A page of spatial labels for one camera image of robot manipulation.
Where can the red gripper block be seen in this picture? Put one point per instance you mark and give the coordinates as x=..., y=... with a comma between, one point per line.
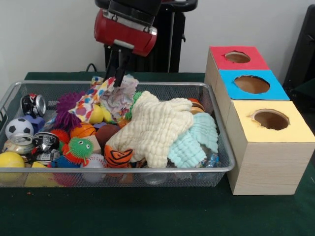
x=125, y=37

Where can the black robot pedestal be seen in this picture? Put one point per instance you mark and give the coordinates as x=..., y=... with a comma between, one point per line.
x=169, y=37

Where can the brown ball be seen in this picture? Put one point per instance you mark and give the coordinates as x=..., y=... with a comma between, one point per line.
x=105, y=135

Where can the smooth yellow ball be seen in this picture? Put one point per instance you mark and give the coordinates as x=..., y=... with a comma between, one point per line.
x=97, y=115

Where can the purple spiky ball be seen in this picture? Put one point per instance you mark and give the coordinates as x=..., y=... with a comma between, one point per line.
x=65, y=115

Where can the orange toy basketball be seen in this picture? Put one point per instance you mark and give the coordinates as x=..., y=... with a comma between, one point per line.
x=83, y=131

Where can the wooden box with three holes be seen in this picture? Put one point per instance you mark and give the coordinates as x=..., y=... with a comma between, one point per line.
x=270, y=167

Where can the dark green table cloth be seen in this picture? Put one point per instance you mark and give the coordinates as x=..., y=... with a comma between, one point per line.
x=307, y=88
x=147, y=211

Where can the light blue muslin cloth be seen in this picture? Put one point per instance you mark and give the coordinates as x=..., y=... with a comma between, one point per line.
x=184, y=150

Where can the orange tiger striped toy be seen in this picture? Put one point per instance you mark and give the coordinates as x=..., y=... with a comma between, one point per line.
x=116, y=156

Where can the cream muslin cloth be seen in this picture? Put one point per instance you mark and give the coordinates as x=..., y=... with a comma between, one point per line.
x=152, y=125

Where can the yellow tennis ball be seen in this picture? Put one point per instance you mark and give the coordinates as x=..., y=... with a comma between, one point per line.
x=11, y=159

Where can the green spiky monster toy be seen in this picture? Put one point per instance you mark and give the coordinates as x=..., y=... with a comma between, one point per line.
x=78, y=147

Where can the confetti print cloth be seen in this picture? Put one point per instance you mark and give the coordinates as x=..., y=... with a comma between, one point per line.
x=118, y=98

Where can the black and white soccer ball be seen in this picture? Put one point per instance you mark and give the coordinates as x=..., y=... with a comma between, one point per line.
x=19, y=128

